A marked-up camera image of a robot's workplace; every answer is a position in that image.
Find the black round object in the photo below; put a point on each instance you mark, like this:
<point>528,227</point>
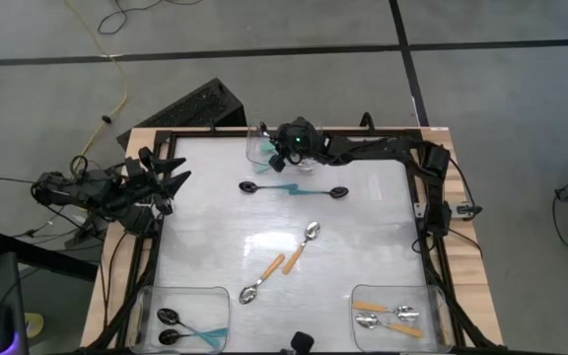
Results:
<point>302,341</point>

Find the black stand leg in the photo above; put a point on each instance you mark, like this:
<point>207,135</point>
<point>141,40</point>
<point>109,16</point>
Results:
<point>42,255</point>

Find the clear plastic bin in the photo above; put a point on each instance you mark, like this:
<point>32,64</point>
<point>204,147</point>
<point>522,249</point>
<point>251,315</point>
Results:
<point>252,148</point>
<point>185,301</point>
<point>397,296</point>

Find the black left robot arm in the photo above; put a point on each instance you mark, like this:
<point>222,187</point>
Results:
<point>92,190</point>

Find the black vented equipment case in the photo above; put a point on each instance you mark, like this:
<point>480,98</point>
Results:
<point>190,108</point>

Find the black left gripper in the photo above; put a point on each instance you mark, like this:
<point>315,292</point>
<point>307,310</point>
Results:
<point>146,177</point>

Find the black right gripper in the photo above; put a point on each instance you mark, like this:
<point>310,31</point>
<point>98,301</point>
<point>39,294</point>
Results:
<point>299,140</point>

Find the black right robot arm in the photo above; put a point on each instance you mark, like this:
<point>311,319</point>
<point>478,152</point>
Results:
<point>377,147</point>

